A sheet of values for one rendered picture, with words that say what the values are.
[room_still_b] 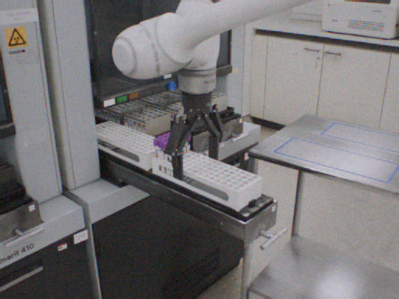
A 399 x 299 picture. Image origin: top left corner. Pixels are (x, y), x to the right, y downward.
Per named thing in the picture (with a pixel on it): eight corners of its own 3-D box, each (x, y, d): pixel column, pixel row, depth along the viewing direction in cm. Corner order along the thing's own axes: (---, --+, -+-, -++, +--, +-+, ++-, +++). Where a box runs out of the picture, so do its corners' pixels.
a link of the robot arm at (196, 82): (224, 66, 99) (223, 90, 101) (195, 61, 104) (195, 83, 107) (198, 73, 93) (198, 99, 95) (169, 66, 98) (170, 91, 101)
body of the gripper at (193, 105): (196, 96, 96) (195, 134, 100) (220, 89, 101) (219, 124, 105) (173, 90, 100) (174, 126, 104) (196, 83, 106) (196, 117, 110)
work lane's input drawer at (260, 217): (77, 163, 139) (74, 138, 135) (111, 151, 148) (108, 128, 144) (259, 257, 94) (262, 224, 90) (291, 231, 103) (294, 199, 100)
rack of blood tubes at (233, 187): (151, 177, 116) (150, 156, 113) (177, 165, 122) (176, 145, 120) (238, 216, 97) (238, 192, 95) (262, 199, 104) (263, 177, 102)
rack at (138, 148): (86, 146, 135) (84, 128, 132) (111, 138, 142) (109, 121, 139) (146, 174, 117) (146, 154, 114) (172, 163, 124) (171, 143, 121)
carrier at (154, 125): (167, 128, 145) (166, 111, 143) (171, 129, 144) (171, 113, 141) (141, 137, 137) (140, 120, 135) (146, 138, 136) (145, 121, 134)
